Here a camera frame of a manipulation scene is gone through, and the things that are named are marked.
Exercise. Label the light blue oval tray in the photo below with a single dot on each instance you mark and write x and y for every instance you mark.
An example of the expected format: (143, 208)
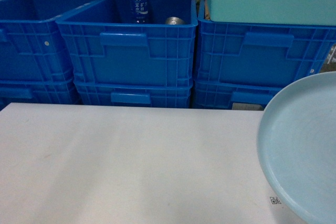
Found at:
(296, 147)

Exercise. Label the blue crate lower middle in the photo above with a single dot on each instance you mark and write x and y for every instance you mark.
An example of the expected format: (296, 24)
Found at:
(131, 95)

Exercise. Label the blue crate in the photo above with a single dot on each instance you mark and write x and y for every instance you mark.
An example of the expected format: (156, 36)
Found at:
(131, 95)
(49, 92)
(259, 54)
(216, 95)
(32, 47)
(107, 47)

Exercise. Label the blue crate lower right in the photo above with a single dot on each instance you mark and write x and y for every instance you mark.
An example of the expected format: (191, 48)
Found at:
(216, 95)

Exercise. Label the silver metal can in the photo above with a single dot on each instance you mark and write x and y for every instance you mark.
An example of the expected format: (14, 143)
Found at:
(174, 21)

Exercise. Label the blue crate upper middle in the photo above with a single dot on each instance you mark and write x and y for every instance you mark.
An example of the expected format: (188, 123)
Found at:
(107, 47)

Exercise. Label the clear plastic water bottle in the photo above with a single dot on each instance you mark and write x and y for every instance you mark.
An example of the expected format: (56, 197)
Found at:
(139, 11)

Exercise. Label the blue crate upper right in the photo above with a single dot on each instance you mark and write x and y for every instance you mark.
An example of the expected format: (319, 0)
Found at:
(259, 54)

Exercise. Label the blue crate upper left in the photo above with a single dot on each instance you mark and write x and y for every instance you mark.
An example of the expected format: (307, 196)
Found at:
(32, 47)

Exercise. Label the blue crate lower left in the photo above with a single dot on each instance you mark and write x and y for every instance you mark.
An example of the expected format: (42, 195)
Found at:
(49, 92)

